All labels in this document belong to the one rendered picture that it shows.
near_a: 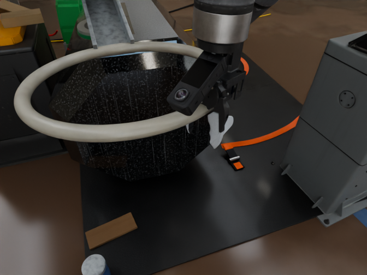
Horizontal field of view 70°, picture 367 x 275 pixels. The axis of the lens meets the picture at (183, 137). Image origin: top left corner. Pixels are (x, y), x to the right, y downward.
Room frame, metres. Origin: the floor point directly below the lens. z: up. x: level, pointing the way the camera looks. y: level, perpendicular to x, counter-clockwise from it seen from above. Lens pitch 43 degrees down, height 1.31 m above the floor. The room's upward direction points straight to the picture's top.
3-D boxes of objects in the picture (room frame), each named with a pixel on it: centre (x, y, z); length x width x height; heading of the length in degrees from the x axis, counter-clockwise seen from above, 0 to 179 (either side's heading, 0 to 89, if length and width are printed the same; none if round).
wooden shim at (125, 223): (0.67, 0.38, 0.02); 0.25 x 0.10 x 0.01; 118
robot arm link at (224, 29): (0.43, -0.06, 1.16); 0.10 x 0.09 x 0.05; 46
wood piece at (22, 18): (1.51, 0.89, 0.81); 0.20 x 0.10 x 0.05; 117
